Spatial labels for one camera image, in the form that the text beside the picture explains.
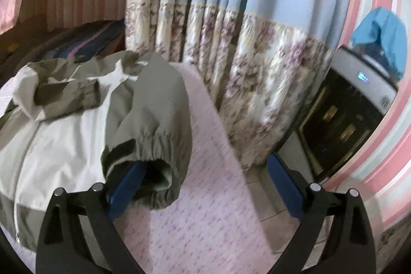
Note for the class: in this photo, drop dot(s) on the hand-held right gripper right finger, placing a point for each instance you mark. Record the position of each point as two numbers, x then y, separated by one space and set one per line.
285 187

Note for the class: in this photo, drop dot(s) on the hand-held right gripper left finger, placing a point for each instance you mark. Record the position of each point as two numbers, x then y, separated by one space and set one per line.
126 187

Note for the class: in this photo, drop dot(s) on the olive and white jacket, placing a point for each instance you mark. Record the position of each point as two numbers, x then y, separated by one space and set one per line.
64 132

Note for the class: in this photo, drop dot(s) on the black glass-front cabinet appliance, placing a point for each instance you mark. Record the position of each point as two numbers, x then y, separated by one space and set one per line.
337 120

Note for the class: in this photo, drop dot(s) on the striped blue pink quilt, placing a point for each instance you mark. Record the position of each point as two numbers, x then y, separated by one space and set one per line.
90 36

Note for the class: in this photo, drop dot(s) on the brown bed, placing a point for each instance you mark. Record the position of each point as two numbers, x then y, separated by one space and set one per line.
19 43

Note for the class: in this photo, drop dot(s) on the small yellow object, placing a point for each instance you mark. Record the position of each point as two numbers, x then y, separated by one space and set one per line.
12 47

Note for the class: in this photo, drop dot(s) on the blue cloth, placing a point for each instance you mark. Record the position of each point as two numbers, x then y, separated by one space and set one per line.
385 26

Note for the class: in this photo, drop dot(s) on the pink floral curtain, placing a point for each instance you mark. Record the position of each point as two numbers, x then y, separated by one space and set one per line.
11 1

